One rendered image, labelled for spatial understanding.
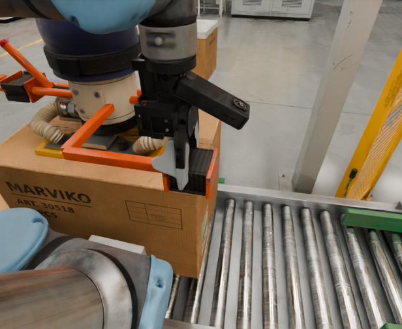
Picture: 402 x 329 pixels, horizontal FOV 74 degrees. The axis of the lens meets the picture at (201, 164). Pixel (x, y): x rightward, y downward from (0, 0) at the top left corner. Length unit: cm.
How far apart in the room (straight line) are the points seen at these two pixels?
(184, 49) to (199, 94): 6
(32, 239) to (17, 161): 53
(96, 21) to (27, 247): 24
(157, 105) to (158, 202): 33
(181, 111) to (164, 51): 9
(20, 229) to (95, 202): 42
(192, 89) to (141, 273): 24
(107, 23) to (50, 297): 20
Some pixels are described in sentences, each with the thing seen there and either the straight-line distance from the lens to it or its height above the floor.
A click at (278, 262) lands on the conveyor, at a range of 125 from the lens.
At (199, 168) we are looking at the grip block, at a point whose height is 123.
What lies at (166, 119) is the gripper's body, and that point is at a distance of 41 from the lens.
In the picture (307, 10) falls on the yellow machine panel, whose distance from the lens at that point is 807.
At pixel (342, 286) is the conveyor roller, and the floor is 55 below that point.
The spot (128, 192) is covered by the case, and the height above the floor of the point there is 104.
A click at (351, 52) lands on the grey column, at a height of 108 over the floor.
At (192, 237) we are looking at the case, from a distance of 76.
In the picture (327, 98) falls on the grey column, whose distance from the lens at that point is 179.
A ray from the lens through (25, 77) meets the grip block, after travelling 96.
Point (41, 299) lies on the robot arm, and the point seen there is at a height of 135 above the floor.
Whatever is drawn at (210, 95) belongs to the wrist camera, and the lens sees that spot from 39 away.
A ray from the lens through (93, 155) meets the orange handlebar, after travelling 55.
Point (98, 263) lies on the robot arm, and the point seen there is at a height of 130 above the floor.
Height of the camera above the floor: 152
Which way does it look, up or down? 39 degrees down
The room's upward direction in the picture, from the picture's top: straight up
